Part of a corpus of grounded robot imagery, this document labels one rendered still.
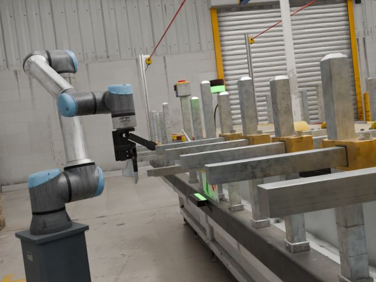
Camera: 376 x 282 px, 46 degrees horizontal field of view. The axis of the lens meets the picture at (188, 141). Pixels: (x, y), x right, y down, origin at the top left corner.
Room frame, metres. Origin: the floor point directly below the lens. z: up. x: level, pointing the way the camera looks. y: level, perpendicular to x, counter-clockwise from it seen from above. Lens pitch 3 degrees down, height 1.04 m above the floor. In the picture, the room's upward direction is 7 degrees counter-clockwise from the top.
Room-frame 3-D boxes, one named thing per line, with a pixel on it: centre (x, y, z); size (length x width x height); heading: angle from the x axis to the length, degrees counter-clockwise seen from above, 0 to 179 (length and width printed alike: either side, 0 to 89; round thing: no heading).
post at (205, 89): (1.76, -0.09, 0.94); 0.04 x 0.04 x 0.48; 10
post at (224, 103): (1.51, -0.14, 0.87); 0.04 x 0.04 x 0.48; 10
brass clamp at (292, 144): (0.99, -0.23, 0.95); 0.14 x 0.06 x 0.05; 10
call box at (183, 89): (2.26, -0.01, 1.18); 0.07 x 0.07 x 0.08; 10
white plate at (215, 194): (1.78, -0.07, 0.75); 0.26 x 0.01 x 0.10; 10
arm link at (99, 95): (1.75, 0.30, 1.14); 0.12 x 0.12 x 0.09; 33
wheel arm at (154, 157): (2.94, 0.15, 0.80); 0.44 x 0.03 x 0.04; 100
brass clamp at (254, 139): (1.24, -0.19, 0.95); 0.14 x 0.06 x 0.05; 10
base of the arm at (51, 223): (2.02, 0.68, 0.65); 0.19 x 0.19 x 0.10
